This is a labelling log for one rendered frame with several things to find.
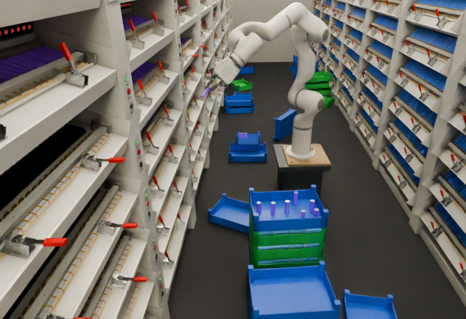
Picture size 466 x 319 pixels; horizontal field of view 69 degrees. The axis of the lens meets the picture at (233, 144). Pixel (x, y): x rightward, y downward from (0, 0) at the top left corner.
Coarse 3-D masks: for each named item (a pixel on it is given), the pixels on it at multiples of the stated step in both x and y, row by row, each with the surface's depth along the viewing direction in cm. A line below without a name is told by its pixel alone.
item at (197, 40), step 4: (184, 32) 216; (180, 36) 218; (184, 36) 217; (188, 36) 217; (192, 36) 217; (196, 36) 217; (188, 40) 217; (196, 40) 218; (200, 40) 218; (196, 44) 218; (200, 44) 219; (196, 48) 210; (184, 52) 193; (188, 52) 195; (192, 52) 198; (196, 52) 207; (184, 60) 178; (188, 60) 180; (192, 60) 198; (184, 64) 171; (188, 64) 184; (184, 68) 173
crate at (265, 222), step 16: (256, 192) 152; (272, 192) 152; (288, 192) 153; (304, 192) 153; (256, 208) 150; (304, 208) 149; (320, 208) 144; (256, 224) 135; (272, 224) 135; (288, 224) 136; (304, 224) 136; (320, 224) 137
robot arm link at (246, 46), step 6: (246, 36) 158; (252, 36) 156; (258, 36) 156; (240, 42) 157; (246, 42) 156; (252, 42) 156; (258, 42) 156; (234, 48) 161; (240, 48) 156; (246, 48) 156; (252, 48) 156; (258, 48) 158; (240, 54) 156; (246, 54) 156; (252, 54) 158; (246, 60) 158
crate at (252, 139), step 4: (236, 136) 275; (248, 136) 304; (252, 136) 304; (256, 136) 304; (260, 136) 274; (236, 140) 275; (240, 140) 275; (244, 140) 275; (248, 140) 275; (252, 140) 275; (256, 140) 274; (260, 140) 274; (236, 144) 276; (240, 144) 276; (244, 144) 276; (248, 144) 275; (252, 144) 275; (256, 144) 275; (260, 144) 275
